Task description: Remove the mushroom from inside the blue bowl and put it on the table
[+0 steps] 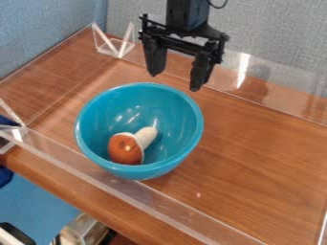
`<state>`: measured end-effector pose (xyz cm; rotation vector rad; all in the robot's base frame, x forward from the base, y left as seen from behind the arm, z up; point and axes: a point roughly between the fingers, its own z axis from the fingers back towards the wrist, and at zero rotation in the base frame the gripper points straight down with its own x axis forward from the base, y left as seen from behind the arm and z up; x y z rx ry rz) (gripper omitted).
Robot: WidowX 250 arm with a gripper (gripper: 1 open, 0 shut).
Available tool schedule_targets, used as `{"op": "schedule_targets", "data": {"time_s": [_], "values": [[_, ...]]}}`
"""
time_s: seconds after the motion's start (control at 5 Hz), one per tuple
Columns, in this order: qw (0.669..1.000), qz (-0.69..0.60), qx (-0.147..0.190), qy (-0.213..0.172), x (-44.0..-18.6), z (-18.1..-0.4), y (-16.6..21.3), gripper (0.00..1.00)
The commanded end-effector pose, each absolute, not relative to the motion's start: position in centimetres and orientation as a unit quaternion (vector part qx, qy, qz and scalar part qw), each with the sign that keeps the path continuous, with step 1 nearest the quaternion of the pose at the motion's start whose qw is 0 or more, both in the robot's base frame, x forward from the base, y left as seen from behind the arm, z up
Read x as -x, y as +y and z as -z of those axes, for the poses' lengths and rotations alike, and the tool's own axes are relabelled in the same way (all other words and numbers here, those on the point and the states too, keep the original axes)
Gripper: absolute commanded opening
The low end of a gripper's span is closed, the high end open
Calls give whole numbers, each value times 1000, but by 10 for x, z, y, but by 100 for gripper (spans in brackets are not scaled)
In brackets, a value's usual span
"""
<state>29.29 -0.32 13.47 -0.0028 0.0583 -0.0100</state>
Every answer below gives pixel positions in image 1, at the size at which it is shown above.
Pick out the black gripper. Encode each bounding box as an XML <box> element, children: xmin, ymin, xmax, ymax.
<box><xmin>139</xmin><ymin>0</ymin><xmax>229</xmax><ymax>92</ymax></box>

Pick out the brown and white toy mushroom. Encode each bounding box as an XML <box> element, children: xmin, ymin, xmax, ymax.
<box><xmin>107</xmin><ymin>126</ymin><xmax>159</xmax><ymax>165</ymax></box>

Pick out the blue plastic bowl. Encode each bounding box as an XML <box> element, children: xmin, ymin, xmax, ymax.
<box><xmin>75</xmin><ymin>82</ymin><xmax>204</xmax><ymax>180</ymax></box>

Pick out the clear acrylic back barrier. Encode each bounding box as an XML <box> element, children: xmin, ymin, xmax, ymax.
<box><xmin>123</xmin><ymin>32</ymin><xmax>327</xmax><ymax>127</ymax></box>

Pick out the clear acrylic barrier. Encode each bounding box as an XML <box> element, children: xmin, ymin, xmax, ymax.
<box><xmin>4</xmin><ymin>127</ymin><xmax>265</xmax><ymax>245</ymax></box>
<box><xmin>123</xmin><ymin>32</ymin><xmax>327</xmax><ymax>127</ymax></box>

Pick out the clear acrylic front barrier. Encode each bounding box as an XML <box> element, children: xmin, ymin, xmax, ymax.
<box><xmin>4</xmin><ymin>127</ymin><xmax>265</xmax><ymax>245</ymax></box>

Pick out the dark blue object at left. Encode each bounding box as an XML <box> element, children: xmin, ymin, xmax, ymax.
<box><xmin>0</xmin><ymin>114</ymin><xmax>20</xmax><ymax>189</ymax></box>

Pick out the grey metal object below table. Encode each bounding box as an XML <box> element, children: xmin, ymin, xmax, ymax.
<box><xmin>49</xmin><ymin>213</ymin><xmax>108</xmax><ymax>245</ymax></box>

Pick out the black and white object corner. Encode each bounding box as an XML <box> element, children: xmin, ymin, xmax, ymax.
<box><xmin>0</xmin><ymin>222</ymin><xmax>36</xmax><ymax>245</ymax></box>

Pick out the clear acrylic corner bracket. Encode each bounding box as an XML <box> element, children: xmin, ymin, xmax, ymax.
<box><xmin>91</xmin><ymin>23</ymin><xmax>135</xmax><ymax>58</ymax></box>

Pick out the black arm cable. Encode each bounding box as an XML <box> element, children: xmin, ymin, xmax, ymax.
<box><xmin>205</xmin><ymin>0</ymin><xmax>229</xmax><ymax>10</ymax></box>

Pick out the clear acrylic left bracket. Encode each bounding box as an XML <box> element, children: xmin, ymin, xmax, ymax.
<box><xmin>0</xmin><ymin>99</ymin><xmax>25</xmax><ymax>155</ymax></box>

